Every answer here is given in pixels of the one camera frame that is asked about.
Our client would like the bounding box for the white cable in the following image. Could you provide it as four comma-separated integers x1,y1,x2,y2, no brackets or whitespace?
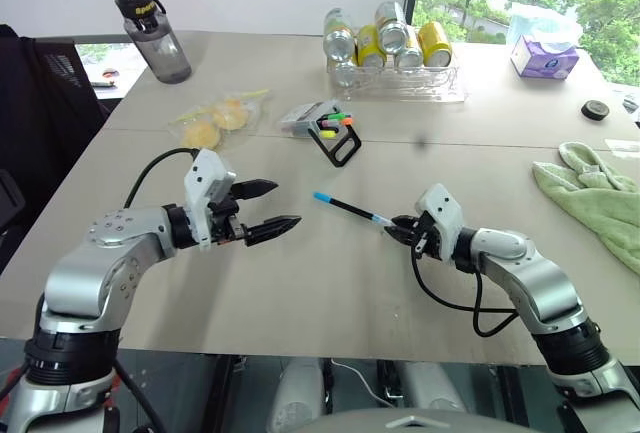
329,358,397,410

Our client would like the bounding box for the clear bag of bread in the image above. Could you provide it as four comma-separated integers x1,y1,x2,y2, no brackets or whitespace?
167,87,272,152

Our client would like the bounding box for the purple tissue box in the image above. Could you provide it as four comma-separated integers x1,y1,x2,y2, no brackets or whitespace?
509,34,582,80

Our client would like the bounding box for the clear highlighter pack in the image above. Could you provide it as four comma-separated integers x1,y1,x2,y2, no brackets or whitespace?
278,99,354,140

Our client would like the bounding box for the grey sports water bottle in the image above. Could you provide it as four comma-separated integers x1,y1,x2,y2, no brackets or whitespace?
110,0,193,86

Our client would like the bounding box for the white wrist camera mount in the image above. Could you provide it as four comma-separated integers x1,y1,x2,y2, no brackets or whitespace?
183,148,238,251
415,182,466,262

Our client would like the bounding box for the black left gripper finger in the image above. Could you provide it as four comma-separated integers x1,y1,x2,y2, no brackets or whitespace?
244,215,303,248
233,178,280,202

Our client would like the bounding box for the yellow drink can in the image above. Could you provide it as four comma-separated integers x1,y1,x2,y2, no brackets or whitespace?
416,20,454,69
355,23,389,69

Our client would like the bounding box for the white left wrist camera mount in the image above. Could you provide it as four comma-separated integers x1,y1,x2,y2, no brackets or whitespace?
183,148,238,251

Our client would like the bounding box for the silver robot torso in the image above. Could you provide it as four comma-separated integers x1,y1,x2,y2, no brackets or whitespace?
293,406,542,433

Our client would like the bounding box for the green towel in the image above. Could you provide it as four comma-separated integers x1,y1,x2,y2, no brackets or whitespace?
530,140,640,277

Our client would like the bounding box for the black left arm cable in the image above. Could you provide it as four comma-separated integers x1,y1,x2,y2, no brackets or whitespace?
123,147,199,210

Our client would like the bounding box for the clear plastic can tray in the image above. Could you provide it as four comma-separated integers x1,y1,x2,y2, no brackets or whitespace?
326,58,469,104

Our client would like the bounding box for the silver robot leg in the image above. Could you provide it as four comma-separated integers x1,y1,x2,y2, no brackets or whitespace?
266,356,327,433
398,360,467,413

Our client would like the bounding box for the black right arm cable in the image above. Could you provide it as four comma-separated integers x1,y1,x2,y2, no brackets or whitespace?
410,241,522,339

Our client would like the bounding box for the black pen holder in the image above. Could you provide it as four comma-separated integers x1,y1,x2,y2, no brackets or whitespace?
307,114,363,169

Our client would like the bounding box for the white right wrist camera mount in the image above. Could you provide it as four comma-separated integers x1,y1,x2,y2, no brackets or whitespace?
415,182,466,262

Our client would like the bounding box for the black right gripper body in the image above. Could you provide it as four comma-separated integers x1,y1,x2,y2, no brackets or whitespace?
411,209,445,260

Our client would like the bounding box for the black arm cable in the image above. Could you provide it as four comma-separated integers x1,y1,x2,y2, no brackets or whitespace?
123,147,199,210
410,241,522,339

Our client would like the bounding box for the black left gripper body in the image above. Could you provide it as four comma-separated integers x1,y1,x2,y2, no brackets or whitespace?
206,186,250,247

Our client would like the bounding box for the black pen with blue cap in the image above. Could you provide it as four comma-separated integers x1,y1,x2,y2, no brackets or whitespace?
312,191,397,229

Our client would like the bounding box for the black office chair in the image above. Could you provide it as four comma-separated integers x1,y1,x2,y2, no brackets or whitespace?
0,23,110,275

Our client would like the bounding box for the black round tape roll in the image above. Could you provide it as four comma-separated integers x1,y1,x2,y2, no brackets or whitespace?
580,98,611,122

